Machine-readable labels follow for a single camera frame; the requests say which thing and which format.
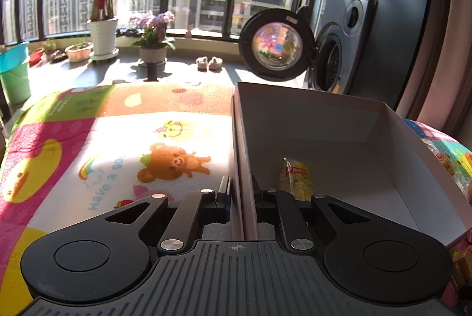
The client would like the pink flowering potted plant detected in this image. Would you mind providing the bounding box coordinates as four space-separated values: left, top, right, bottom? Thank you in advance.
129 11 177 68

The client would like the shallow beige planter bowl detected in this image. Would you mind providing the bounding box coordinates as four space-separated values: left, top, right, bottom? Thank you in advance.
65 42 94 63

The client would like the cardboard box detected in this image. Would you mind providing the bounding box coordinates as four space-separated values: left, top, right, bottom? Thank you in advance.
232 82 469 250

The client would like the grey washing machine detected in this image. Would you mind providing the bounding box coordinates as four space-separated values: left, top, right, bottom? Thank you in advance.
308 0 379 95

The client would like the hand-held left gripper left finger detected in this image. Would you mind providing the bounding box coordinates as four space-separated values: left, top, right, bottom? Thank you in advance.
104 175 234 255

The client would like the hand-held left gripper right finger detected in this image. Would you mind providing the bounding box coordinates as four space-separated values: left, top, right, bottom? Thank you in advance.
252 176 370 252

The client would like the green plastic bucket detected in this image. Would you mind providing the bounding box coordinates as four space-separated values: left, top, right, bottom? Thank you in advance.
0 61 32 106

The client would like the colourful cartoon printed blanket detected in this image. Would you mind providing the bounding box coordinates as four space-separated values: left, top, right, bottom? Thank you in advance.
0 82 472 316

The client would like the small green potted plant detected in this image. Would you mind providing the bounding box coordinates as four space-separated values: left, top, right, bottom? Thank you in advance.
42 39 58 60

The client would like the yellow corn snack packet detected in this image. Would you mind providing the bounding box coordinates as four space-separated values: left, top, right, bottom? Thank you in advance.
277 157 314 201

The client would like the blue plastic basin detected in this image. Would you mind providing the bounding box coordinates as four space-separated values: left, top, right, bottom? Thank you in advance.
0 42 30 74

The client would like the round washing machine door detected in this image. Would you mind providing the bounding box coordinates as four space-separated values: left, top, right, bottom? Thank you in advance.
239 8 318 81

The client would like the dark grey door panel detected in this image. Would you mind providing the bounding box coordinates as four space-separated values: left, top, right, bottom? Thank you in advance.
347 0 445 112

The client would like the clear bread packet yellow end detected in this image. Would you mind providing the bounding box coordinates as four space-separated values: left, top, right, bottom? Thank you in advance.
421 138 472 199

